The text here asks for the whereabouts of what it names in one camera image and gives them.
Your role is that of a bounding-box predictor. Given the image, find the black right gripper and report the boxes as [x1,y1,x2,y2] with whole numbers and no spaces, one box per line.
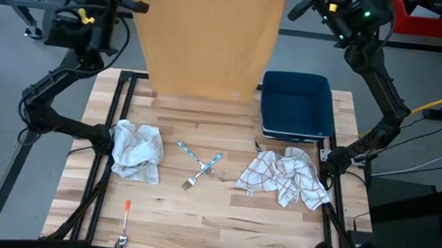
[286,0,361,36]

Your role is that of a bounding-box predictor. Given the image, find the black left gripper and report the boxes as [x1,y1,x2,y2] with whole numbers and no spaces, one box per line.
[42,0,152,60]

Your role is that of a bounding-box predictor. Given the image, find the fork with patterned handle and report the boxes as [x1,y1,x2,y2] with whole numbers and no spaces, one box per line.
[173,139,217,178]
[181,149,224,194]

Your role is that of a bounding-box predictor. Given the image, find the plain white towel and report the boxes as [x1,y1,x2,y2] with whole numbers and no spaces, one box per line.
[108,117,167,186]

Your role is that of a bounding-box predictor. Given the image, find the red plastic crate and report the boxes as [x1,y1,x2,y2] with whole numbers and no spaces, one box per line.
[387,0,442,39]

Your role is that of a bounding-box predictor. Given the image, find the white cable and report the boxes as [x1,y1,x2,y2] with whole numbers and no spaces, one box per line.
[371,140,442,183]

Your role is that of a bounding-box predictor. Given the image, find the navy blue fabric bin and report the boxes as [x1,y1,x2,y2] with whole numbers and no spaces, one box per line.
[257,68,340,146]

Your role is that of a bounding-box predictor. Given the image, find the white towel with red checks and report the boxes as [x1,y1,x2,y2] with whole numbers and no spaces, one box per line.
[233,141,337,214]

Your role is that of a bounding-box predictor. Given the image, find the orange towel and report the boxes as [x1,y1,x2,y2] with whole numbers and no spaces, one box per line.
[112,0,291,106]

